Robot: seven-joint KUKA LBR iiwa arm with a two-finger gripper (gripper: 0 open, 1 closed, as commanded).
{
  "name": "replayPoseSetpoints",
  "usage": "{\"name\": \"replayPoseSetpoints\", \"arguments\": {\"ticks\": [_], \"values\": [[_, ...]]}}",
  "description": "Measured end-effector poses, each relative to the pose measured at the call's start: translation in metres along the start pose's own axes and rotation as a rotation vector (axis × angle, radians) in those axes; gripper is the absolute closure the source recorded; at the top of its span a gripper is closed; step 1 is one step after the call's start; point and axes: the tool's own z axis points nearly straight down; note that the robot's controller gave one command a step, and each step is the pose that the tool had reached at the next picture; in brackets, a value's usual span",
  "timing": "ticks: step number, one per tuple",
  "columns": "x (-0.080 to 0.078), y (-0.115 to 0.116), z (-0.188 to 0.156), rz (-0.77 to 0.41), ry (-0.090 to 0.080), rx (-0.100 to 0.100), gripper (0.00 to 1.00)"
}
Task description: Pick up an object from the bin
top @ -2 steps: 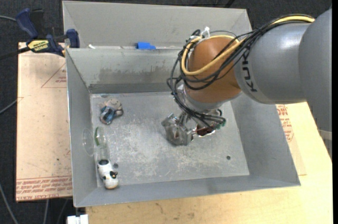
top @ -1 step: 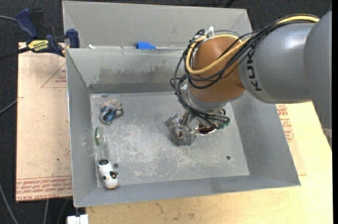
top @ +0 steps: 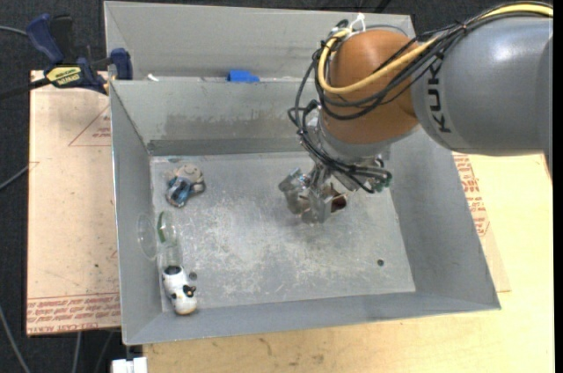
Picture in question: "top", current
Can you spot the brown cardboard board, red print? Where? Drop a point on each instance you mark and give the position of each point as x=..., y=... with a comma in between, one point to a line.
x=70, y=204

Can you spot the clear plastic cup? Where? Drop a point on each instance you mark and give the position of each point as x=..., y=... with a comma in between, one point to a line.
x=147, y=237

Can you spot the blue block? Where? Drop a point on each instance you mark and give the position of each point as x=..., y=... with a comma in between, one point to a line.
x=242, y=76

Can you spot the grey metal bin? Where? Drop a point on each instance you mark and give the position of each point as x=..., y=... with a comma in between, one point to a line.
x=272, y=248

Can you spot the clear glass with green rim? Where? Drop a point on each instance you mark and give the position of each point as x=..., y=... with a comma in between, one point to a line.
x=170, y=246

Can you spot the beige and blue toy figure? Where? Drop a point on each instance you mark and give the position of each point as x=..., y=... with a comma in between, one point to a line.
x=184, y=182

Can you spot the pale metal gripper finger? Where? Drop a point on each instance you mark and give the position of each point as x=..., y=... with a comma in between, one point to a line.
x=319, y=208
x=291, y=188

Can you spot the white and black toy cow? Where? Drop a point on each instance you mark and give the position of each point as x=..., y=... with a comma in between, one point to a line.
x=178, y=290

